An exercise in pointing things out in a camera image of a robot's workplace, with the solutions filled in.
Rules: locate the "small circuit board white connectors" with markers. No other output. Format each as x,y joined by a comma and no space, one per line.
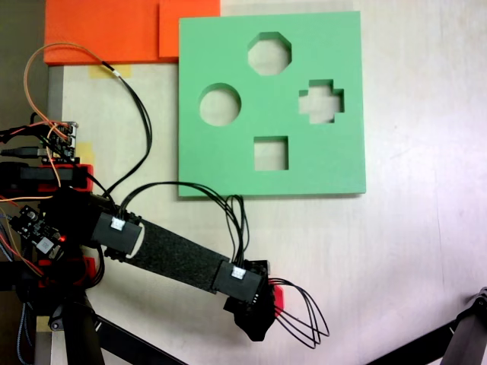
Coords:
62,138

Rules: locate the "green shape sorter board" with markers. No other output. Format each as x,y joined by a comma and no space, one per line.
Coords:
323,159

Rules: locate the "orange flat block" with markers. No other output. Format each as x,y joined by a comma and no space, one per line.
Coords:
114,30

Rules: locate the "yellow masking tape piece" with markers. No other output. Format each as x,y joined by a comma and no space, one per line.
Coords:
86,152
125,71
42,323

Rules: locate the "red printed base mount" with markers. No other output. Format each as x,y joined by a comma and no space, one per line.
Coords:
86,181

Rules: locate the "black circuit board red LED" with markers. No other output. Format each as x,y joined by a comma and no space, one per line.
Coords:
36,228

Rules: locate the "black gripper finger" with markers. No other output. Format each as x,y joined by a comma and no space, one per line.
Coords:
255,329

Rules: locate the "red octagonal pillar block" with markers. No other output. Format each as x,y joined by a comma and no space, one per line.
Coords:
279,300

